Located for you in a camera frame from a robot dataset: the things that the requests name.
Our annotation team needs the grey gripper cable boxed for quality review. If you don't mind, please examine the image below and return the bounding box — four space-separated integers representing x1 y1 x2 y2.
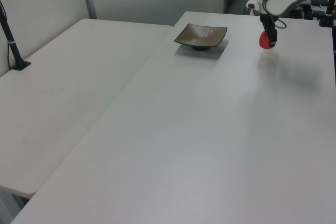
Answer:
272 17 287 29

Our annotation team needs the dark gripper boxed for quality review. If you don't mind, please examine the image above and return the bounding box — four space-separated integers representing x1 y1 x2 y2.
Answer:
259 13 278 47

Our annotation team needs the black pole stand with band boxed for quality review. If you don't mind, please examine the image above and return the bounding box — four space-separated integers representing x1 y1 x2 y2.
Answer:
0 0 32 71

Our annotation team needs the white side table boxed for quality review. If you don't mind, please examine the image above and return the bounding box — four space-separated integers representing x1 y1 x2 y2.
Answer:
0 18 174 200

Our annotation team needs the red apple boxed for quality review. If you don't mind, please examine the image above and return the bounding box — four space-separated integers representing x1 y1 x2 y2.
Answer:
258 31 275 50

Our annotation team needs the brown square ceramic plate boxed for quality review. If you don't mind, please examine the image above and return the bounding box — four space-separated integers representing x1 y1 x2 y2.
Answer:
174 23 228 51

